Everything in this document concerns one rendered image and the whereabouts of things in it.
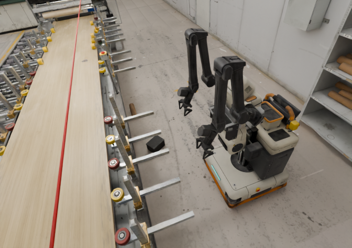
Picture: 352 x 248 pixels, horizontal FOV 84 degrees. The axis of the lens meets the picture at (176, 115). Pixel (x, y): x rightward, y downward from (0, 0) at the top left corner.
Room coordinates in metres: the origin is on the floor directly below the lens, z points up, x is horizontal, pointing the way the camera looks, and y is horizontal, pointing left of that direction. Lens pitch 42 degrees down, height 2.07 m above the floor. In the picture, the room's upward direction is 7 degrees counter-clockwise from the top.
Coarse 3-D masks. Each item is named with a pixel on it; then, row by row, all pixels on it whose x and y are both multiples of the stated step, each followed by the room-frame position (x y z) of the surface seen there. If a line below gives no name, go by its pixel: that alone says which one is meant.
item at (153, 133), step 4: (152, 132) 1.20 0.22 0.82; (156, 132) 1.19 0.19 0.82; (160, 132) 1.19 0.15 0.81; (140, 136) 1.16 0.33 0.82; (144, 136) 1.16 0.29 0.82; (148, 136) 1.16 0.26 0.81; (152, 136) 1.17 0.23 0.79; (128, 140) 1.14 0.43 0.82; (132, 140) 1.13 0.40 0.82; (136, 140) 1.14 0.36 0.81; (140, 140) 1.15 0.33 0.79; (112, 144) 1.12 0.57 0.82; (112, 148) 1.08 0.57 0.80
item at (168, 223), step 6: (192, 210) 0.49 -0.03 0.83; (180, 216) 0.47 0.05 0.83; (186, 216) 0.46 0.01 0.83; (192, 216) 0.46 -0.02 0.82; (162, 222) 0.45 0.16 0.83; (168, 222) 0.44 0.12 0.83; (174, 222) 0.44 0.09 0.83; (180, 222) 0.44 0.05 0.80; (150, 228) 0.42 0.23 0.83; (156, 228) 0.42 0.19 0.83; (162, 228) 0.42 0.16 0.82; (132, 234) 0.40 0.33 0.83; (150, 234) 0.40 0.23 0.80; (132, 240) 0.37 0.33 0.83
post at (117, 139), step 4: (116, 136) 0.85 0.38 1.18; (116, 140) 0.83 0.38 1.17; (120, 140) 0.84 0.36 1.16; (116, 144) 0.83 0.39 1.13; (120, 144) 0.83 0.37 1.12; (120, 148) 0.83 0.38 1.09; (124, 148) 0.84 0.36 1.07; (120, 152) 0.83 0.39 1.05; (124, 152) 0.83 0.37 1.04; (124, 156) 0.83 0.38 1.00; (124, 160) 0.83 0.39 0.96; (128, 160) 0.83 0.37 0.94; (128, 164) 0.83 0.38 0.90; (132, 176) 0.83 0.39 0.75; (136, 176) 0.84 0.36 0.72
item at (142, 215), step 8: (104, 24) 4.91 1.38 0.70; (120, 96) 1.96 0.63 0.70; (120, 104) 1.81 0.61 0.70; (120, 112) 1.66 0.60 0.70; (128, 128) 1.40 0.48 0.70; (128, 136) 1.29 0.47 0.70; (136, 168) 0.93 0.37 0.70; (136, 184) 0.79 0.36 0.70; (144, 200) 0.65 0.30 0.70; (144, 208) 0.60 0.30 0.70; (144, 216) 0.54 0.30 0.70; (152, 240) 0.40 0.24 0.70
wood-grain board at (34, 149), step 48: (48, 48) 3.27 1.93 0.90; (96, 48) 3.02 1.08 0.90; (48, 96) 1.84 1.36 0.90; (96, 96) 1.73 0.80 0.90; (48, 144) 1.13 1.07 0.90; (96, 144) 1.06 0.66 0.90; (0, 192) 0.73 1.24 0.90; (48, 192) 0.69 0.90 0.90; (96, 192) 0.65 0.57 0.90; (0, 240) 0.43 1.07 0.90; (48, 240) 0.40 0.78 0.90; (96, 240) 0.37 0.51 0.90
